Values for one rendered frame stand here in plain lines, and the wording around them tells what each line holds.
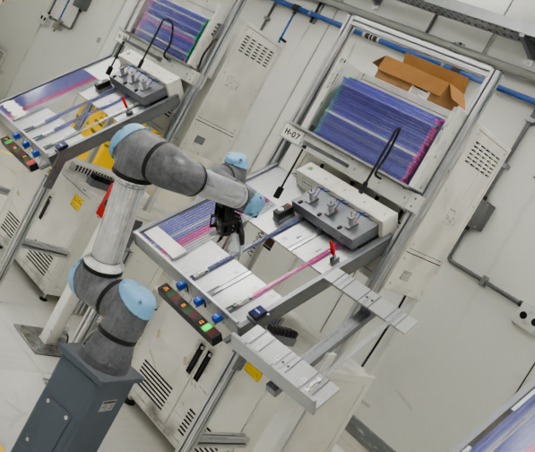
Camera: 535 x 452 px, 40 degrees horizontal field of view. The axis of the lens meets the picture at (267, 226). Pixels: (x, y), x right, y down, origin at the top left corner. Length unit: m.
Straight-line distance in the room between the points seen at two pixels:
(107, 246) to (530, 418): 1.26
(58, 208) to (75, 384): 1.92
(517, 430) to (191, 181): 1.11
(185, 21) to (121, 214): 2.00
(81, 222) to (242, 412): 1.40
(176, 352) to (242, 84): 1.54
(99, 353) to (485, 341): 2.53
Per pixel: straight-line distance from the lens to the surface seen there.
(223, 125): 3.98
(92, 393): 2.08
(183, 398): 3.03
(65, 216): 3.85
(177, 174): 1.90
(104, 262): 2.09
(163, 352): 3.14
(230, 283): 2.62
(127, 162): 1.96
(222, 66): 3.84
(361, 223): 2.76
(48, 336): 3.47
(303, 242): 2.77
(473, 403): 4.15
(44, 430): 2.19
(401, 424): 4.33
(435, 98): 3.25
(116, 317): 2.06
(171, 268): 2.72
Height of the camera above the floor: 1.37
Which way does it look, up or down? 7 degrees down
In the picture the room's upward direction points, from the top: 29 degrees clockwise
